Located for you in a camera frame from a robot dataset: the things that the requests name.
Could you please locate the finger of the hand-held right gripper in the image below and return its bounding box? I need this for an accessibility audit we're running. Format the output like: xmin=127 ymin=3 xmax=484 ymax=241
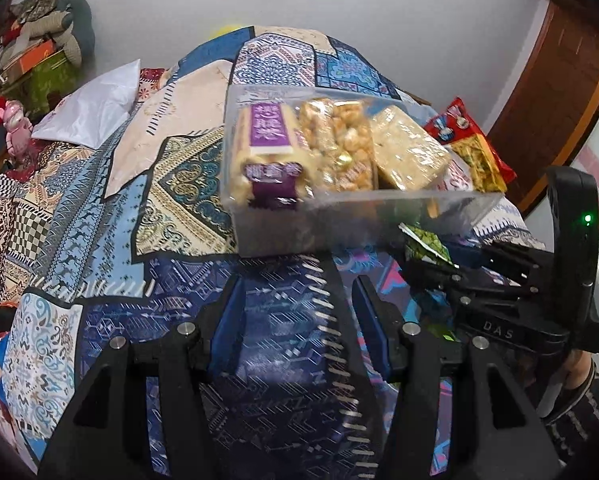
xmin=474 ymin=240 xmax=547 ymax=292
xmin=402 ymin=259 xmax=480 ymax=307

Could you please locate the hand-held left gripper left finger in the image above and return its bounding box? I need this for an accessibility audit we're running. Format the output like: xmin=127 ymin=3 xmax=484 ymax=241
xmin=37 ymin=275 xmax=248 ymax=480

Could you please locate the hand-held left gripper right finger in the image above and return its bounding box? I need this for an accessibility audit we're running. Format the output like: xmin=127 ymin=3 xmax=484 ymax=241
xmin=352 ymin=275 xmax=563 ymax=480

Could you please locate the green snack packet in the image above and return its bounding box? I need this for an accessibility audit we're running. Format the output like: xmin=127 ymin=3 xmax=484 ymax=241
xmin=398 ymin=222 xmax=454 ymax=266

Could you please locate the clear plastic container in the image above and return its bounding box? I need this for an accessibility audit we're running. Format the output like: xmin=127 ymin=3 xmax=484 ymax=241
xmin=222 ymin=84 xmax=506 ymax=257

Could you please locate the red snack packet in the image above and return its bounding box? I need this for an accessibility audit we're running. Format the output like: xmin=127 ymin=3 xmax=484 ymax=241
xmin=423 ymin=97 xmax=517 ymax=193

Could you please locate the beige rice cake block pack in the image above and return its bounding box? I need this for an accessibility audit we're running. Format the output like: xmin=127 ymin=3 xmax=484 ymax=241
xmin=369 ymin=105 xmax=453 ymax=191

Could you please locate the golden puffed snack pack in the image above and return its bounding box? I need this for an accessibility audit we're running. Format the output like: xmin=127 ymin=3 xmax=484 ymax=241
xmin=296 ymin=99 xmax=379 ymax=192

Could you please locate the purple-label rice cracker packet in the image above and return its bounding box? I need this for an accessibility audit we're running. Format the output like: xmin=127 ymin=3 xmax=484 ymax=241
xmin=228 ymin=101 xmax=305 ymax=209

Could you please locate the blue patchwork blanket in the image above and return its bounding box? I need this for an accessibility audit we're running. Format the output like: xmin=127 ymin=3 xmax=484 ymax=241
xmin=2 ymin=25 xmax=545 ymax=480

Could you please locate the person's foot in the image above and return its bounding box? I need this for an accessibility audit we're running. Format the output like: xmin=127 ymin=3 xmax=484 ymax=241
xmin=544 ymin=350 xmax=599 ymax=423

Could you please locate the wooden door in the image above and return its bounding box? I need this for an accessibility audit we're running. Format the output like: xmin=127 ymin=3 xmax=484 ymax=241
xmin=484 ymin=0 xmax=599 ymax=216

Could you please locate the white pillow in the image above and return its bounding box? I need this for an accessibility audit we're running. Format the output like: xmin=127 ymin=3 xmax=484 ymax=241
xmin=31 ymin=59 xmax=143 ymax=150

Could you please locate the pink toy figure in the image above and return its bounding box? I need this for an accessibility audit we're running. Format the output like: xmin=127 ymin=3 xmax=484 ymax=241
xmin=0 ymin=100 xmax=33 ymax=158

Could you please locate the orange box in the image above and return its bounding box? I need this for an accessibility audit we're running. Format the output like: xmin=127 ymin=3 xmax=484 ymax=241
xmin=0 ymin=40 xmax=58 ymax=81

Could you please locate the blue-grey cushion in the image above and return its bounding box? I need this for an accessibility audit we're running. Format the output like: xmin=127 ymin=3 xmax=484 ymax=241
xmin=57 ymin=0 xmax=97 ymax=63

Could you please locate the patterned cushion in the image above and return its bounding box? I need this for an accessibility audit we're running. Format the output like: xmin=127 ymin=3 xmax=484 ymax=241
xmin=10 ymin=0 xmax=63 ymax=23

